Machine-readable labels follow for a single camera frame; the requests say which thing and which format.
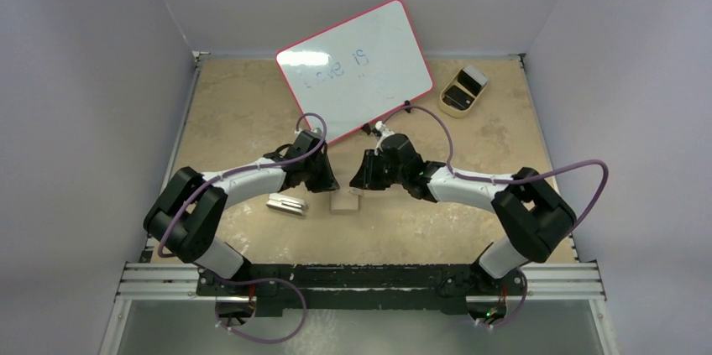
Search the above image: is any stack of grey cards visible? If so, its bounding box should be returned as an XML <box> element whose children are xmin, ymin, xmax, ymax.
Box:
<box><xmin>460</xmin><ymin>65</ymin><xmax>489</xmax><ymax>91</ymax></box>

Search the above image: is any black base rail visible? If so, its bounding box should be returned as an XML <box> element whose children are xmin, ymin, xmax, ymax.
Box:
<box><xmin>196</xmin><ymin>264</ymin><xmax>526</xmax><ymax>321</ymax></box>

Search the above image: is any pink framed whiteboard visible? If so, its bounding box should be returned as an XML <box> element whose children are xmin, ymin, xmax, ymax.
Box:
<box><xmin>275</xmin><ymin>0</ymin><xmax>434</xmax><ymax>143</ymax></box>

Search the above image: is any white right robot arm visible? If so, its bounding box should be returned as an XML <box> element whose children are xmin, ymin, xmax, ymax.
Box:
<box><xmin>349</xmin><ymin>133</ymin><xmax>576</xmax><ymax>294</ymax></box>

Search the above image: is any black whiteboard stand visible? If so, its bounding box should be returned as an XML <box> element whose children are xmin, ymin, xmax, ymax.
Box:
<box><xmin>359</xmin><ymin>100</ymin><xmax>412</xmax><ymax>137</ymax></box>

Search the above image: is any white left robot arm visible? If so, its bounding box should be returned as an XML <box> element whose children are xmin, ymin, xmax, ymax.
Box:
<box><xmin>143</xmin><ymin>130</ymin><xmax>339</xmax><ymax>295</ymax></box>

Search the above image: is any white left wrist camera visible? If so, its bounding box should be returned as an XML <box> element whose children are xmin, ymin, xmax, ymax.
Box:
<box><xmin>295</xmin><ymin>128</ymin><xmax>323</xmax><ymax>139</ymax></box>

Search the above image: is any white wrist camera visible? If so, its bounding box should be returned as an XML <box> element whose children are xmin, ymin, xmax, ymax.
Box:
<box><xmin>295</xmin><ymin>128</ymin><xmax>323</xmax><ymax>139</ymax></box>
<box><xmin>371</xmin><ymin>121</ymin><xmax>395</xmax><ymax>150</ymax></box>

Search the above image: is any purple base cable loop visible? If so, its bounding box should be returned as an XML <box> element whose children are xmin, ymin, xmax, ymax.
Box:
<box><xmin>215</xmin><ymin>277</ymin><xmax>309</xmax><ymax>346</ymax></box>

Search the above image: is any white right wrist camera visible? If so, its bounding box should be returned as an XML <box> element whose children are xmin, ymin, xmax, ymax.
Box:
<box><xmin>371</xmin><ymin>121</ymin><xmax>395</xmax><ymax>150</ymax></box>

